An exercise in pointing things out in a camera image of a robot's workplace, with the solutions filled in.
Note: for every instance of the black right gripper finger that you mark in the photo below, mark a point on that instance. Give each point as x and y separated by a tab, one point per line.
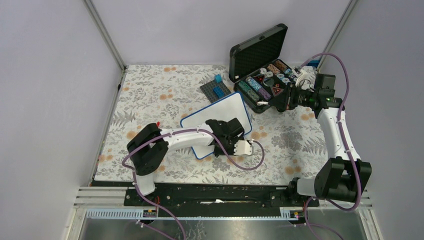
279	103
280	93

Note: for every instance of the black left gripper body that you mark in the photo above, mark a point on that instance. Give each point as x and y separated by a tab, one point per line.
229	145

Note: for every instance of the light blue lego cube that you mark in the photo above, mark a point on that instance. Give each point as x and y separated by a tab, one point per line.
218	78

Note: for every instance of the black poker chip case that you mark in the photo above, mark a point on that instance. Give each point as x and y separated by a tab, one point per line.
256	70

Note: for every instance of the blue framed whiteboard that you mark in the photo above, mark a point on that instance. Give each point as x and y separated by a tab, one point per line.
226	109

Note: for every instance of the floral tablecloth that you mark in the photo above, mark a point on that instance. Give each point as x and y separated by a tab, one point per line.
293	141

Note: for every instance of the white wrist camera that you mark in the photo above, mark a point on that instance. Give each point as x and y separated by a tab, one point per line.
304	73
243	148

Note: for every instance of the white red whiteboard marker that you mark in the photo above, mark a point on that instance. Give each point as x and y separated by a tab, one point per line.
262	103

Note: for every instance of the grey slotted cable duct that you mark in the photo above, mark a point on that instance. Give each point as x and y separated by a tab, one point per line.
211	213

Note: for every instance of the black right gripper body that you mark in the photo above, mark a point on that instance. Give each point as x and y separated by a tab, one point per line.
297	97

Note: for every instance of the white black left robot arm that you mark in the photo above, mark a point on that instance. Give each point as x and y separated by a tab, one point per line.
149	147

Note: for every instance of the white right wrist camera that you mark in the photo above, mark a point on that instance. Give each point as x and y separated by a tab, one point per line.
304	73

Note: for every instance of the blue clamp behind table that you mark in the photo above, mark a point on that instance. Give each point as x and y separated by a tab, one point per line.
313	63

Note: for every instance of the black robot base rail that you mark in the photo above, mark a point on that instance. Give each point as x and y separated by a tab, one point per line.
184	195

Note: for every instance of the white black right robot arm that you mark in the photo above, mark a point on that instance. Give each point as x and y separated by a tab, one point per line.
344	176

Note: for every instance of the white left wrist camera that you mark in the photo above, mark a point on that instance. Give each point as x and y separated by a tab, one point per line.
243	148

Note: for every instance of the blue lego brick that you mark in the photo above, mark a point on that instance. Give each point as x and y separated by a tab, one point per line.
218	92

